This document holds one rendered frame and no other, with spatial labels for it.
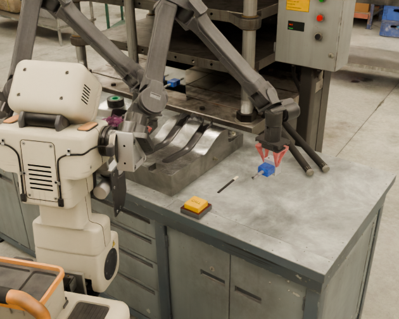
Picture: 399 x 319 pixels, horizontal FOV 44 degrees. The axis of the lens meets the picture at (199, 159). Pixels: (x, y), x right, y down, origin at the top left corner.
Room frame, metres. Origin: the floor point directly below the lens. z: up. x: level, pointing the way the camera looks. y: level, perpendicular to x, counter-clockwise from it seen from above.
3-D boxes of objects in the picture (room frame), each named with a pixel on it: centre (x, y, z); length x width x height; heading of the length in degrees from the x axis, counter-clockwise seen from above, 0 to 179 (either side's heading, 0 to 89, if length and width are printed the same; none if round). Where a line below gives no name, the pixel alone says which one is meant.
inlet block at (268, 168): (1.47, -0.22, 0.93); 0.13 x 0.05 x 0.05; 137
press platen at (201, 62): (2.85, 0.01, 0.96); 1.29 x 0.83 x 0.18; 54
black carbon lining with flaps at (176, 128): (1.79, 0.08, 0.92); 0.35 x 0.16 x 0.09; 144
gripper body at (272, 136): (1.49, -0.25, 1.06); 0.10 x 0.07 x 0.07; 46
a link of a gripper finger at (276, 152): (1.48, -0.26, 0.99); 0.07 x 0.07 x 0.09; 46
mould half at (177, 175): (1.79, 0.06, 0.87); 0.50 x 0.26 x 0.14; 144
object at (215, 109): (2.85, 0.02, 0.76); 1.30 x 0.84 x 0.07; 54
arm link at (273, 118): (1.50, -0.25, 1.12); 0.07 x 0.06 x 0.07; 127
